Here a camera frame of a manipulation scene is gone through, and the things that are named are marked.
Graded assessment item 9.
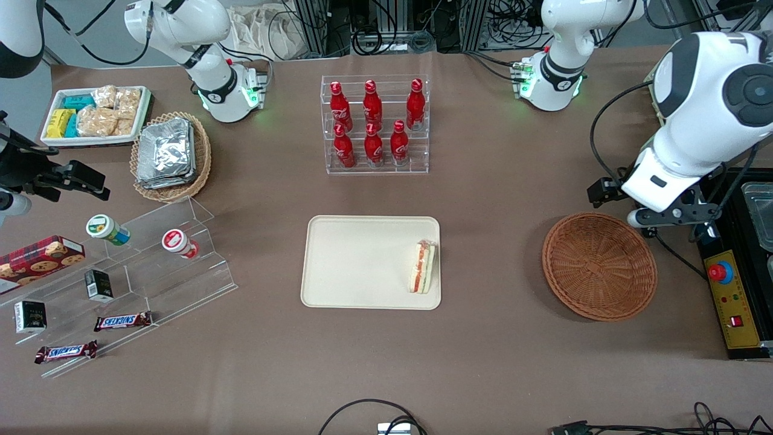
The cream cloth tote bag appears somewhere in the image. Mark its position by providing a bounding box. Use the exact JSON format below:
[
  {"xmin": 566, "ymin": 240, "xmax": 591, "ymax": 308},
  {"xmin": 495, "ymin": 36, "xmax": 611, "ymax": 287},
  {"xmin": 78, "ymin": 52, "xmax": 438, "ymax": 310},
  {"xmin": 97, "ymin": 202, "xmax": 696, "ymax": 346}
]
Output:
[{"xmin": 226, "ymin": 6, "xmax": 303, "ymax": 61}]

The Snickers chocolate bar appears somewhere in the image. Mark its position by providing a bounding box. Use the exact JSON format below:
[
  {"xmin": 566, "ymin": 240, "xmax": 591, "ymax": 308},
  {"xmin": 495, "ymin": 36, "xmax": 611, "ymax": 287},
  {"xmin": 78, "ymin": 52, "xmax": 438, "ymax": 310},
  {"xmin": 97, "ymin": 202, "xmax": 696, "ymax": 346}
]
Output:
[
  {"xmin": 94, "ymin": 311, "xmax": 153, "ymax": 332},
  {"xmin": 34, "ymin": 340, "xmax": 98, "ymax": 364}
]

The silver foil wrapped pack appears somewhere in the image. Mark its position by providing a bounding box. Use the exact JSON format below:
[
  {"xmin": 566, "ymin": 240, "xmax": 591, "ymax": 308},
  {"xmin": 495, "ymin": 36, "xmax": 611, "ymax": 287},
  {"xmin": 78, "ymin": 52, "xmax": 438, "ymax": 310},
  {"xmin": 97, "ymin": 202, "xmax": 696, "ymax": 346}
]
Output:
[{"xmin": 136, "ymin": 117, "xmax": 197, "ymax": 190}]

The steel pan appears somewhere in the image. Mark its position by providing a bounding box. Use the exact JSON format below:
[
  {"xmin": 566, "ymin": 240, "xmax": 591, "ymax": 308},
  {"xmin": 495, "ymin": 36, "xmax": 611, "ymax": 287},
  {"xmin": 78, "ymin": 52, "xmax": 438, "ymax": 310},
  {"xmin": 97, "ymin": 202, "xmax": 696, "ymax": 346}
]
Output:
[{"xmin": 741, "ymin": 181, "xmax": 773, "ymax": 253}]

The red lid yogurt cup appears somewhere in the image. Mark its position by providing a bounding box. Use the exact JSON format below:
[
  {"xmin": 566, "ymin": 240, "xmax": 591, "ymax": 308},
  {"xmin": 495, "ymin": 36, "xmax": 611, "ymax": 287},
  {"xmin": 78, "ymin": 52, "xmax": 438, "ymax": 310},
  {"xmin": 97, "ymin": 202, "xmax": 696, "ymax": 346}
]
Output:
[{"xmin": 161, "ymin": 228, "xmax": 200, "ymax": 260}]

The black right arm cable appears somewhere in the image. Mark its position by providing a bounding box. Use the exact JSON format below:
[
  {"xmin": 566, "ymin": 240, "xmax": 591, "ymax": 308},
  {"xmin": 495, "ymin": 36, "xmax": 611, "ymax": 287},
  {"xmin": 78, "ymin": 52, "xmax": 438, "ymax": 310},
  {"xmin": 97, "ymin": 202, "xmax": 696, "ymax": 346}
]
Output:
[{"xmin": 0, "ymin": 111, "xmax": 60, "ymax": 159}]

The white snack tray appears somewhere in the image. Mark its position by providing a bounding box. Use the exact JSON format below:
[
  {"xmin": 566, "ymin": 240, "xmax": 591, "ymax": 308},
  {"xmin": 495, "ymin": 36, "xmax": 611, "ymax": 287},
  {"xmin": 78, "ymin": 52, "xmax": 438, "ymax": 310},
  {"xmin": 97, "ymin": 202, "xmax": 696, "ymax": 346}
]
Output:
[{"xmin": 40, "ymin": 85, "xmax": 152, "ymax": 147}]

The brown round wicker basket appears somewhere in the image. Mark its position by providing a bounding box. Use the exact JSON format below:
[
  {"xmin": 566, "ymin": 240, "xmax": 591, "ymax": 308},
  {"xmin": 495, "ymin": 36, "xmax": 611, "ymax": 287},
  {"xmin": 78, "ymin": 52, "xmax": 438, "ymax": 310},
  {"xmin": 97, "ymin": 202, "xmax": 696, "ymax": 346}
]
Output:
[{"xmin": 542, "ymin": 212, "xmax": 658, "ymax": 322}]

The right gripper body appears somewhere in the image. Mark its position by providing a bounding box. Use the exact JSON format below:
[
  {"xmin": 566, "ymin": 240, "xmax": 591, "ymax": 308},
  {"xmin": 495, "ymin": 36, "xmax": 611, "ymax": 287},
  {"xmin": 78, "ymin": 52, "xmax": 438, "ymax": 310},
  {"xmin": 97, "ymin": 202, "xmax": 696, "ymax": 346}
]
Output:
[{"xmin": 0, "ymin": 138, "xmax": 64, "ymax": 203}]

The light oval wicker basket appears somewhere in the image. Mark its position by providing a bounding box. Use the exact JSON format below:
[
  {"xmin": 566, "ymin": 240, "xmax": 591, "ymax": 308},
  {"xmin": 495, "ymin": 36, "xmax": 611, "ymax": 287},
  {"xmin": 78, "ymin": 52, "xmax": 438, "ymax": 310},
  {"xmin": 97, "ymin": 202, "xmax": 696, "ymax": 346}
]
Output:
[{"xmin": 130, "ymin": 111, "xmax": 212, "ymax": 203}]

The red tartan cookie box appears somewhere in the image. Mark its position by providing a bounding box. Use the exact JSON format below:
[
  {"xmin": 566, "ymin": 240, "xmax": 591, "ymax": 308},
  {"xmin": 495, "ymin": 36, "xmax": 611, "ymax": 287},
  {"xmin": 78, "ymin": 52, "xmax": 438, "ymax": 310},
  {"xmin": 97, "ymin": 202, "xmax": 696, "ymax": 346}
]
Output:
[{"xmin": 0, "ymin": 236, "xmax": 86, "ymax": 297}]

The red cola bottle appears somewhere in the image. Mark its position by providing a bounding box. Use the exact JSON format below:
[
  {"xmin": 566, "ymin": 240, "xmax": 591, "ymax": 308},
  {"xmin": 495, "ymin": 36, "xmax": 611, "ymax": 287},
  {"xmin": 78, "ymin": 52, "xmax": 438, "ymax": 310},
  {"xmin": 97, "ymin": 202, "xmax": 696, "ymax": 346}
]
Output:
[
  {"xmin": 406, "ymin": 79, "xmax": 426, "ymax": 131},
  {"xmin": 333, "ymin": 124, "xmax": 356, "ymax": 169},
  {"xmin": 390, "ymin": 120, "xmax": 410, "ymax": 166},
  {"xmin": 329, "ymin": 82, "xmax": 353, "ymax": 131},
  {"xmin": 364, "ymin": 123, "xmax": 384, "ymax": 167},
  {"xmin": 362, "ymin": 80, "xmax": 383, "ymax": 129}
]

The clear acrylic bottle rack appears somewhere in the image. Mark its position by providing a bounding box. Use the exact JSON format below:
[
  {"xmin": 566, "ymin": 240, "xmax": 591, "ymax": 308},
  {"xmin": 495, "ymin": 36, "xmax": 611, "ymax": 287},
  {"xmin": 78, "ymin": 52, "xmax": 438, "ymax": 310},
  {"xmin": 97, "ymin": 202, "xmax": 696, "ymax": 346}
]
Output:
[{"xmin": 321, "ymin": 75, "xmax": 431, "ymax": 176}]

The black cable with connector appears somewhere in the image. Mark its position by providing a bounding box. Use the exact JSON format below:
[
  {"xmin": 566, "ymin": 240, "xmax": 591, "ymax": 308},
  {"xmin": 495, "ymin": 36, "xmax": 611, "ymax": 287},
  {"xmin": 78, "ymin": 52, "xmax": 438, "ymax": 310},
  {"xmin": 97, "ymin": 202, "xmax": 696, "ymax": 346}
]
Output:
[{"xmin": 550, "ymin": 402, "xmax": 773, "ymax": 435}]

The green sunflower lid cup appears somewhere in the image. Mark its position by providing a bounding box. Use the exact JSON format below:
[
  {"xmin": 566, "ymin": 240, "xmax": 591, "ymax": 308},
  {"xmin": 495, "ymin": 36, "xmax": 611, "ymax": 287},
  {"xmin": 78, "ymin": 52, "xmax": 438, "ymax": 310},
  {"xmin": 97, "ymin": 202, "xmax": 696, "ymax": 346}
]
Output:
[{"xmin": 86, "ymin": 214, "xmax": 131, "ymax": 247}]

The small black and white box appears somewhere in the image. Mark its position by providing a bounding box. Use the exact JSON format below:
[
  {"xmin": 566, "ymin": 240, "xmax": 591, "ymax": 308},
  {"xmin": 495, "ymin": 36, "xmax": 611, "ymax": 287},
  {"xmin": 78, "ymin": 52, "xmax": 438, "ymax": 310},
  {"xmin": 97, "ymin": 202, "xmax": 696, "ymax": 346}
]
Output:
[{"xmin": 14, "ymin": 300, "xmax": 48, "ymax": 335}]

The black machine with yellow panel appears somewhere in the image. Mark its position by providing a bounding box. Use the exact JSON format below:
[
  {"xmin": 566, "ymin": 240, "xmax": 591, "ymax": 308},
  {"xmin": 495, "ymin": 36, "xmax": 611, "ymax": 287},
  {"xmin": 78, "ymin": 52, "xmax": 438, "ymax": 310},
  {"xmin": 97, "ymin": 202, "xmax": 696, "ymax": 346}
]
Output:
[{"xmin": 694, "ymin": 168, "xmax": 773, "ymax": 361}]

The small black box with barcode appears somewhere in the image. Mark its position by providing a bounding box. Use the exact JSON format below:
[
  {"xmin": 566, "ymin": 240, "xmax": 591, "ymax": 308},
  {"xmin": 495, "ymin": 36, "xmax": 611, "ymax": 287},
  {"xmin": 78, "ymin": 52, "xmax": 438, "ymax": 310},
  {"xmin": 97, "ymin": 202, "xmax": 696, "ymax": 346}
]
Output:
[{"xmin": 85, "ymin": 269, "xmax": 114, "ymax": 303}]

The yellow snack pack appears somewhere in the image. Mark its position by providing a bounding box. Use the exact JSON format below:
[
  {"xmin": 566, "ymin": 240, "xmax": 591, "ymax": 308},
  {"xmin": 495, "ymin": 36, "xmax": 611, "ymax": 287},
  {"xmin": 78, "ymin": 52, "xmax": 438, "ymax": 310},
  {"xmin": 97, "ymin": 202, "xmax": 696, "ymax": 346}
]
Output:
[{"xmin": 46, "ymin": 109, "xmax": 76, "ymax": 138}]

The plastic-wrapped triangle sandwich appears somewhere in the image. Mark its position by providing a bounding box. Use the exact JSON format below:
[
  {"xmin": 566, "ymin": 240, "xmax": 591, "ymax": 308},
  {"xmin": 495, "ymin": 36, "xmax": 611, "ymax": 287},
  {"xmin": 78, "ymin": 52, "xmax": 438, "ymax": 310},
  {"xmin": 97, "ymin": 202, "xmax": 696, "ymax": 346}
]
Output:
[{"xmin": 409, "ymin": 239, "xmax": 437, "ymax": 295}]

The black cable bundle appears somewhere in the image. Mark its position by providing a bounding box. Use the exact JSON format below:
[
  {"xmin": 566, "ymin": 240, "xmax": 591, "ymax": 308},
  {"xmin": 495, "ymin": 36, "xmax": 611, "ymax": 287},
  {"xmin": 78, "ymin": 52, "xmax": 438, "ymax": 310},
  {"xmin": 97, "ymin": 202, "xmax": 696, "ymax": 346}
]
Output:
[{"xmin": 350, "ymin": 0, "xmax": 544, "ymax": 58}]

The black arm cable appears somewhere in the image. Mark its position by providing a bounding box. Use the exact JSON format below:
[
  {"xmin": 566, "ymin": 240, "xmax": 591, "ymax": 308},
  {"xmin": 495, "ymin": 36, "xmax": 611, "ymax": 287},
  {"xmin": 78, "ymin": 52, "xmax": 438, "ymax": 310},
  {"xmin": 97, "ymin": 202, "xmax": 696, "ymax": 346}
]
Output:
[
  {"xmin": 0, "ymin": 111, "xmax": 60, "ymax": 159},
  {"xmin": 589, "ymin": 79, "xmax": 665, "ymax": 182}
]

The clear acrylic stepped stand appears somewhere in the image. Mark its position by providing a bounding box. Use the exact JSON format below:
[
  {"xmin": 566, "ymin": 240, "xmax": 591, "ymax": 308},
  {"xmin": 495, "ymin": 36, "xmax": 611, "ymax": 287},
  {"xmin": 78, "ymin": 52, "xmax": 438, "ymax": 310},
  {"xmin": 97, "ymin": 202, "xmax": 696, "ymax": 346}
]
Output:
[{"xmin": 0, "ymin": 196, "xmax": 238, "ymax": 379}]

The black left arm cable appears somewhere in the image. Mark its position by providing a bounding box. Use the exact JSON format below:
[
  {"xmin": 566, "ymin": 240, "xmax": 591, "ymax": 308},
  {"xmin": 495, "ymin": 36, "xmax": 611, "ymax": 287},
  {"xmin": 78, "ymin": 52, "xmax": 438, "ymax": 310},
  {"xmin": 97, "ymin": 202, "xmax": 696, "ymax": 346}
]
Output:
[{"xmin": 589, "ymin": 79, "xmax": 665, "ymax": 182}]

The black looped cable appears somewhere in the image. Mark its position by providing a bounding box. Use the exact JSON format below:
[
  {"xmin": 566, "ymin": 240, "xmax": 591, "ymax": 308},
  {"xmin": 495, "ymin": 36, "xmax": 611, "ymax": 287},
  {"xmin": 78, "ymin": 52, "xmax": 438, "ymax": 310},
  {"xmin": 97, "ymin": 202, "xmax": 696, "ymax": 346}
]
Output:
[{"xmin": 317, "ymin": 398, "xmax": 429, "ymax": 435}]

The cream rectangular tray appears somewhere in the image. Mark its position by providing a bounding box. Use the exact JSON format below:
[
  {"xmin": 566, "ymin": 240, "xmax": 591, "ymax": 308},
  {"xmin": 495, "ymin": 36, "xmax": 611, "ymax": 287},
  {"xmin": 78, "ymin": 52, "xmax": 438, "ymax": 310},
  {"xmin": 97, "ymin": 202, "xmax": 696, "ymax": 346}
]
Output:
[{"xmin": 301, "ymin": 215, "xmax": 442, "ymax": 311}]

